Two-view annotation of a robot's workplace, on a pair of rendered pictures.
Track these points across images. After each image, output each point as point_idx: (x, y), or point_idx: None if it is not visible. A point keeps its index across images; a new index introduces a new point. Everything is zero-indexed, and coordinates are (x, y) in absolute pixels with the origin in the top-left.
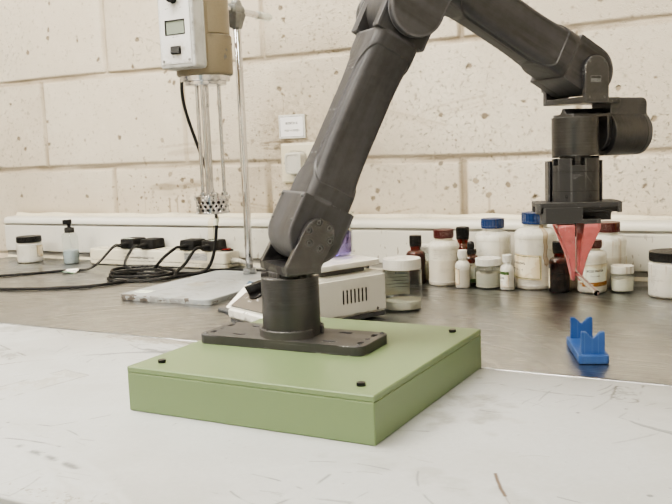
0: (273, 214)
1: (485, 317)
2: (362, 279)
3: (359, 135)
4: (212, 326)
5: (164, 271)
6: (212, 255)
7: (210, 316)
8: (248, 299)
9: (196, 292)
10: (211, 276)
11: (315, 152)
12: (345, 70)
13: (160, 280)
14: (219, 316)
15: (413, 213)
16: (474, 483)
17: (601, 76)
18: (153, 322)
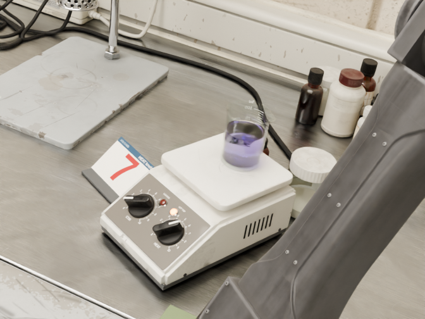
0: (209, 309)
1: (401, 259)
2: (270, 207)
3: (369, 249)
4: (78, 231)
5: (8, 22)
6: (67, 16)
7: (73, 192)
8: (127, 213)
9: (52, 114)
10: (66, 57)
11: (295, 264)
12: (365, 127)
13: (4, 48)
14: (85, 194)
15: (310, 11)
16: None
17: None
18: (3, 202)
